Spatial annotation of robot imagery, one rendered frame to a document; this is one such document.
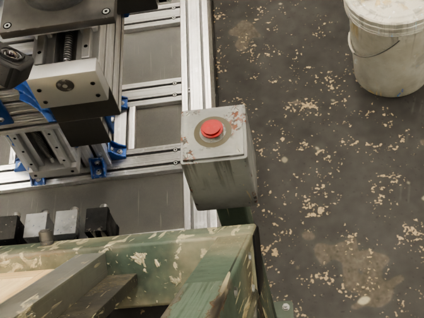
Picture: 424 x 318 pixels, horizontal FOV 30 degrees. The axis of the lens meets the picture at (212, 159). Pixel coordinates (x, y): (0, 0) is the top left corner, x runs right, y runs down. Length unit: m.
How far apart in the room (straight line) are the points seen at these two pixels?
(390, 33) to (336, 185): 0.48
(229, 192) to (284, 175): 0.99
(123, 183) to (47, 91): 0.79
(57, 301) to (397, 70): 1.61
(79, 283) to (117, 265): 0.16
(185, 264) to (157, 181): 0.94
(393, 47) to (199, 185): 1.10
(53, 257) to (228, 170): 0.34
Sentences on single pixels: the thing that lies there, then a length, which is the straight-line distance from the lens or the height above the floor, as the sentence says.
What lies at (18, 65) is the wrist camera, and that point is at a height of 1.49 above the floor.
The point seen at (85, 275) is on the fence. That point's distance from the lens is 1.24.
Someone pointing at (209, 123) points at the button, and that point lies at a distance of 1.40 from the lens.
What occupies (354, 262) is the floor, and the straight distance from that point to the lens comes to 2.29.
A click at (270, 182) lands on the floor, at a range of 2.44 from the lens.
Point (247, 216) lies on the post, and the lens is 1.61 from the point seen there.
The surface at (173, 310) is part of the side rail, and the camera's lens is 0.85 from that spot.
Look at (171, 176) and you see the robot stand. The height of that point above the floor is 0.21.
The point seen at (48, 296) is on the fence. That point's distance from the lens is 1.08.
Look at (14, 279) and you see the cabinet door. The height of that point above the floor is 0.94.
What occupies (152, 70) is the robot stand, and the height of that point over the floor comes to 0.21.
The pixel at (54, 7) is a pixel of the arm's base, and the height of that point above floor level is 1.05.
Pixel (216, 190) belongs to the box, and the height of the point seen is 0.83.
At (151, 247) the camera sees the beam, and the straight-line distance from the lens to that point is 1.34.
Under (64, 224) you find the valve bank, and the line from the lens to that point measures 1.58.
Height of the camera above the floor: 2.05
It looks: 55 degrees down
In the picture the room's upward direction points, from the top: 16 degrees counter-clockwise
